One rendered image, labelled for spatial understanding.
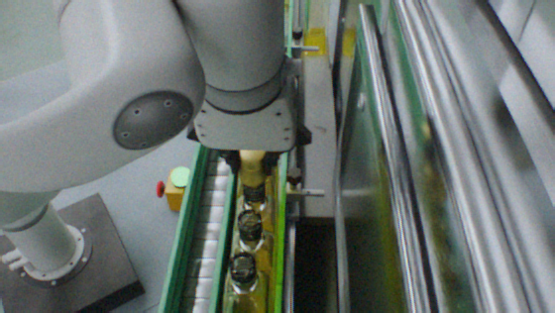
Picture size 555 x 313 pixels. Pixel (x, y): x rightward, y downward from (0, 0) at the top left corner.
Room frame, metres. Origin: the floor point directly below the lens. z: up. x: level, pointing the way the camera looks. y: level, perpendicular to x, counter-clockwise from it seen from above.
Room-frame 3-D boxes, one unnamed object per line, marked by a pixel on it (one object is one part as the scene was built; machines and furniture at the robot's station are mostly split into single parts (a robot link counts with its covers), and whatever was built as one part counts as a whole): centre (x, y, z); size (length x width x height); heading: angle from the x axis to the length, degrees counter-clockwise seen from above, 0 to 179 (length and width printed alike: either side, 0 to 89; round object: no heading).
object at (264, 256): (0.28, 0.03, 0.99); 0.06 x 0.06 x 0.21; 87
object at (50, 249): (0.40, 0.46, 0.89); 0.16 x 0.13 x 0.15; 120
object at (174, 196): (0.59, 0.21, 0.79); 0.07 x 0.07 x 0.07; 88
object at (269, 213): (0.34, 0.03, 0.99); 0.06 x 0.06 x 0.21; 87
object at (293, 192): (0.46, -0.05, 0.94); 0.07 x 0.04 x 0.13; 88
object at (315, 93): (0.93, -0.10, 0.84); 0.95 x 0.09 x 0.11; 178
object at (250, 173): (0.34, 0.03, 1.17); 0.04 x 0.04 x 0.04
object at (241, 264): (0.22, 0.04, 1.12); 0.03 x 0.03 x 0.05
